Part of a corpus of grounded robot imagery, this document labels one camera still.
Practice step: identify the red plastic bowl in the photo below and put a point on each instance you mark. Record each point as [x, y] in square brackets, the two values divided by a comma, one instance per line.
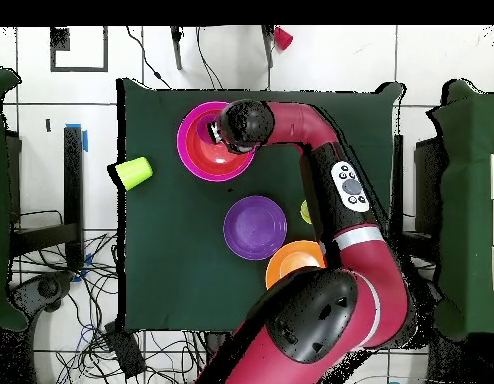
[207, 160]

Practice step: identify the large pink plastic bowl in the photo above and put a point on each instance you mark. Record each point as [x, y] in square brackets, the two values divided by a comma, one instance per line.
[183, 148]

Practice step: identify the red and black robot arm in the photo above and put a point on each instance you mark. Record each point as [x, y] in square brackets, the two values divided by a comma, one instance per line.
[311, 128]

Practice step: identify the lime green plastic cup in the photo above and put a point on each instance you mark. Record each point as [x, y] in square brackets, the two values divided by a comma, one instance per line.
[133, 172]

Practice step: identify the black tripod leg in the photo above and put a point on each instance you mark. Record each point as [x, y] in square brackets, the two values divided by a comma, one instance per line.
[268, 48]
[176, 48]

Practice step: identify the purple plastic bowl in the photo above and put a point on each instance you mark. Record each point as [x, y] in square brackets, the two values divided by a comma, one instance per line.
[255, 228]

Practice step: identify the red plastic cup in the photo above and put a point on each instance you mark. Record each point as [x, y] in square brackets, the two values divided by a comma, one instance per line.
[284, 39]

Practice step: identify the yellow plastic cup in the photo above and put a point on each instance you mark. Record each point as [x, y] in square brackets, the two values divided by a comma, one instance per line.
[305, 212]

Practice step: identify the blue tape strip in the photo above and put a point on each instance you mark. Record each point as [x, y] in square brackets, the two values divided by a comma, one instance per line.
[85, 140]

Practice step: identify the large orange plastic bowl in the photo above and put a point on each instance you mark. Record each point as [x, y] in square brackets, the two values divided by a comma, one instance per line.
[287, 260]

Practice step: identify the black metal stand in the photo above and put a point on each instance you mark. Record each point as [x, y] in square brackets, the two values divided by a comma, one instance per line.
[398, 180]
[73, 180]

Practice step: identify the dark green table cloth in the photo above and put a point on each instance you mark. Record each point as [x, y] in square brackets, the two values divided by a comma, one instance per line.
[191, 288]

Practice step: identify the black power strip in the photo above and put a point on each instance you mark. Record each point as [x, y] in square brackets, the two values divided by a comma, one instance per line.
[125, 352]

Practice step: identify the black square floor frame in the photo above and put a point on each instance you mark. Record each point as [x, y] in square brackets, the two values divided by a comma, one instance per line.
[79, 69]

